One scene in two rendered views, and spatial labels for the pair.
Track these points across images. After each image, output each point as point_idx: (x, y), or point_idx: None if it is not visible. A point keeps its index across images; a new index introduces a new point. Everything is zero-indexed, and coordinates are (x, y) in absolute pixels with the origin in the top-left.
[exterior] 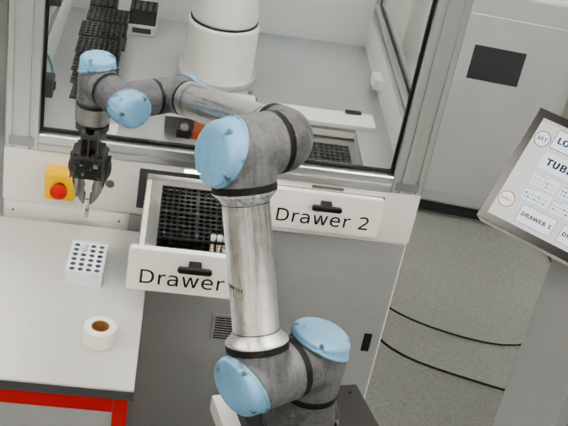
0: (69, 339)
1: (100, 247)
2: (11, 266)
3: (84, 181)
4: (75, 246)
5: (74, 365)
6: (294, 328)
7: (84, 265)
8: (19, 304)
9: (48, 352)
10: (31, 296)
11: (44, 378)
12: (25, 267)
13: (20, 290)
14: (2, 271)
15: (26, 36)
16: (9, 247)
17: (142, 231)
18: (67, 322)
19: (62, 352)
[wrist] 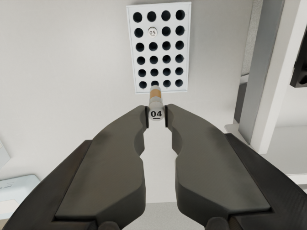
0: (162, 164)
1: (176, 11)
2: (60, 67)
3: (136, 139)
4: (135, 24)
5: (172, 187)
6: None
7: (160, 75)
8: None
9: (147, 179)
10: (108, 117)
11: (151, 200)
12: (79, 64)
13: (92, 110)
14: (56, 81)
15: None
16: (34, 18)
17: (282, 78)
18: (155, 145)
19: (160, 178)
